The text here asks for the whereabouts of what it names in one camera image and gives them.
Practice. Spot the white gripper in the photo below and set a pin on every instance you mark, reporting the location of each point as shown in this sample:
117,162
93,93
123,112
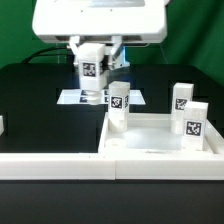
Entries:
137,21

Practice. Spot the white square table top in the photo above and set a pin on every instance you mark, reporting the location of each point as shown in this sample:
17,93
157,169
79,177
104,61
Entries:
151,133

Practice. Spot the white left fence piece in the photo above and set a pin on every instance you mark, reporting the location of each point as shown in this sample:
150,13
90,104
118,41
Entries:
1,125

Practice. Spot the white marker base plate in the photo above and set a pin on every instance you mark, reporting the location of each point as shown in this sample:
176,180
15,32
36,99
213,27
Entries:
78,96

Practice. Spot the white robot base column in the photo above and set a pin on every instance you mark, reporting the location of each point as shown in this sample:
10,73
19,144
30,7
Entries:
106,57

